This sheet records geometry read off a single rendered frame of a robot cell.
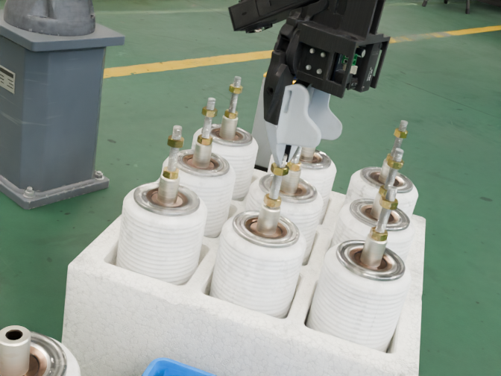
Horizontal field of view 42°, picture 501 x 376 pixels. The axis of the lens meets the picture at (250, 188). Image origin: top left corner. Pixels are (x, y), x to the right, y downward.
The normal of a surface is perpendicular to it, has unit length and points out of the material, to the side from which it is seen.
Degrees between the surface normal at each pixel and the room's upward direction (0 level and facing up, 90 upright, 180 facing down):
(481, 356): 0
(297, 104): 91
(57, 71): 90
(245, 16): 90
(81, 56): 90
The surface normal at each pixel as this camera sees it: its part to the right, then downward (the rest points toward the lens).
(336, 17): -0.59, 0.25
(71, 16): 0.64, 0.16
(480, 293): 0.18, -0.88
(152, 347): -0.26, 0.37
